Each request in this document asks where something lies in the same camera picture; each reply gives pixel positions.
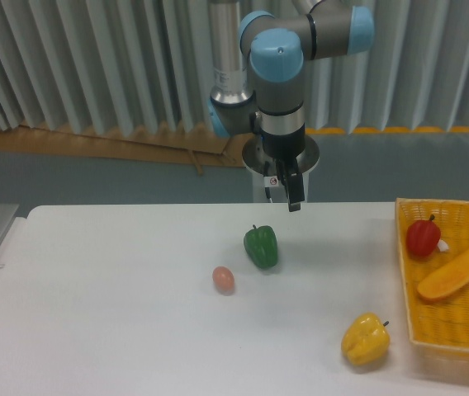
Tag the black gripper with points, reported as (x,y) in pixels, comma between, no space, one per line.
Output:
(284,150)

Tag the green bell pepper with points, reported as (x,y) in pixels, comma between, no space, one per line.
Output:
(260,243)

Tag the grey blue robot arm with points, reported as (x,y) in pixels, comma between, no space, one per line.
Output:
(259,67)

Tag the yellow woven basket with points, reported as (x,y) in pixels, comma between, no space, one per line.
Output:
(441,325)

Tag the brown cardboard sheet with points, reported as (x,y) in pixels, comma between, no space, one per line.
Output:
(198,147)

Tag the brown egg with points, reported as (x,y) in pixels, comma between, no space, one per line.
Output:
(224,280)

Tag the red bell pepper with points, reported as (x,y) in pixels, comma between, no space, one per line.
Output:
(422,237)

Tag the small white object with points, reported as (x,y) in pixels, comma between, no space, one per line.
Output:
(443,246)

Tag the yellow bell pepper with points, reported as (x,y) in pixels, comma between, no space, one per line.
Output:
(366,340)

